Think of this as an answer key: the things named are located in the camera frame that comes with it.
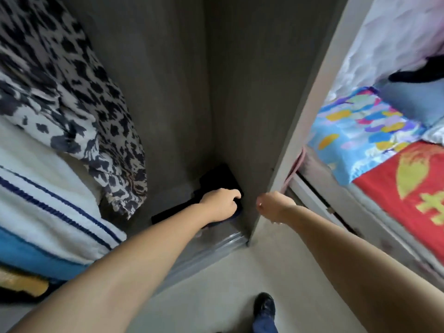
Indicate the pile of mixed clothes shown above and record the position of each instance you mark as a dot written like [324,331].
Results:
[423,71]

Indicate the person's left hand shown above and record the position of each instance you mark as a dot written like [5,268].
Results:
[220,204]

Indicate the red and yellow blanket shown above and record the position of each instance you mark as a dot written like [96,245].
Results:
[402,190]

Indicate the person's black shoe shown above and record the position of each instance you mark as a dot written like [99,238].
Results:
[264,305]

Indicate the grey wardrobe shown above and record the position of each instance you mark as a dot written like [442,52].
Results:
[243,79]

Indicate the person's left forearm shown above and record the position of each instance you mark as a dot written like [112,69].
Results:
[111,281]

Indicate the black white patterned garment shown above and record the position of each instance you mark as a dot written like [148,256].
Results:
[62,86]

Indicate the person's right hand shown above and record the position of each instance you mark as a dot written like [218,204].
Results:
[276,206]

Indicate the black shorts with green print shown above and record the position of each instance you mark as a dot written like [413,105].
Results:
[173,210]

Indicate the person's right forearm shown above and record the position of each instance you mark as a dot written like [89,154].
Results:
[368,274]

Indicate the pale blue pillow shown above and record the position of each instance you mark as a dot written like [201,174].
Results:
[416,100]

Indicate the yellow hoodie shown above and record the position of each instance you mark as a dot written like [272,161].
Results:
[21,281]

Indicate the blue patterned pillow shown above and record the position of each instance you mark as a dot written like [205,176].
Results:
[354,131]

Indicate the white jacket with navy stripes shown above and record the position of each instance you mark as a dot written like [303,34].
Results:
[41,197]

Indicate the person's blue trousers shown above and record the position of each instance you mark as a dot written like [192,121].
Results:
[263,324]

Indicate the teal cartoon print shirt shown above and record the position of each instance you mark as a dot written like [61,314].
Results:
[35,256]

